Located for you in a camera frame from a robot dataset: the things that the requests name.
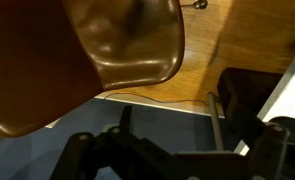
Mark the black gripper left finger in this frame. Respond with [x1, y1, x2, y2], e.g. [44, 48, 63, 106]
[50, 104, 176, 180]

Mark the black box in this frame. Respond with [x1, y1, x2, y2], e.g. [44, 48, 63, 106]
[216, 67, 285, 148]

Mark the brown plastic chair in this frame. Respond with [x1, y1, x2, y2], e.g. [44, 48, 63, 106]
[0, 0, 186, 138]

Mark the grey metal table leg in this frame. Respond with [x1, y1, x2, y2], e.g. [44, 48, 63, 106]
[206, 92, 225, 151]

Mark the metal chair foot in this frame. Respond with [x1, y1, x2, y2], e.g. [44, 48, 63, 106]
[180, 0, 209, 10]

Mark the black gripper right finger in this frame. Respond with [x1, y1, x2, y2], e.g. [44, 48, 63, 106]
[246, 115, 295, 180]

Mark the thin grey floor cable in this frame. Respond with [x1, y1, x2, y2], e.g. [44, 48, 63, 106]
[103, 91, 219, 106]

